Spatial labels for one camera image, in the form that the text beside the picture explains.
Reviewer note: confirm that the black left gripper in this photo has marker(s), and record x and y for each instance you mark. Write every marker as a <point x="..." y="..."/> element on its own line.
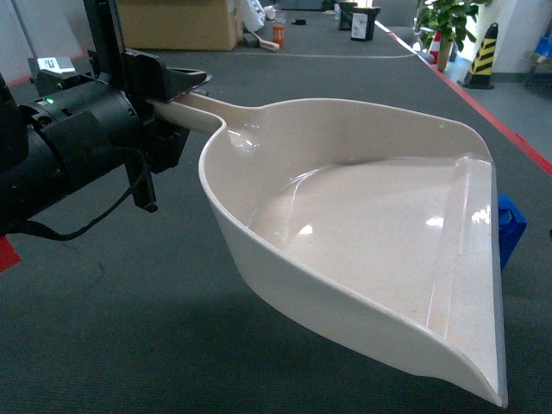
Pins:
<point x="145" y="78"/>

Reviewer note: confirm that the beige plastic dustpan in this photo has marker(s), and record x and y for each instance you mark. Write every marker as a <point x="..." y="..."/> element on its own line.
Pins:
<point x="373" y="226"/>

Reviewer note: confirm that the blue plastic block part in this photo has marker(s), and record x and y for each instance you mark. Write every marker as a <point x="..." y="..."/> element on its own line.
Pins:
<point x="512" y="224"/>

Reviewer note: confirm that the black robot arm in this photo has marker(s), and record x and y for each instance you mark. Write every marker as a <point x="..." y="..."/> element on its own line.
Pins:
<point x="83" y="127"/>

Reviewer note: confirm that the large cardboard box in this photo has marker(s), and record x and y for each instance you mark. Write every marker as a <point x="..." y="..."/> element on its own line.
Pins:
<point x="181" y="25"/>

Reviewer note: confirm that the black bin with label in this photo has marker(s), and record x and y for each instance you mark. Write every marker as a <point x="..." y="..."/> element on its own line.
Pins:
<point x="363" y="23"/>

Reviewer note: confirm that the red white traffic cone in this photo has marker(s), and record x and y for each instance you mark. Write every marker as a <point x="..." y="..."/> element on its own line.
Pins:
<point x="434" y="48"/>

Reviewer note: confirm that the potted green plant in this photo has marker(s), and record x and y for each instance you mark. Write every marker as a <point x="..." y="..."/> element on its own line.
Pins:
<point x="449" y="18"/>

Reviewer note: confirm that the yellow black striped bollard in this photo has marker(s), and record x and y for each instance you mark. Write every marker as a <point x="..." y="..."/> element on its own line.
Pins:
<point x="480" y="71"/>

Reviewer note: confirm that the wooden handled brush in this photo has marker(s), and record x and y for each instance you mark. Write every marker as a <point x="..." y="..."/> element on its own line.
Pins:
<point x="254" y="40"/>

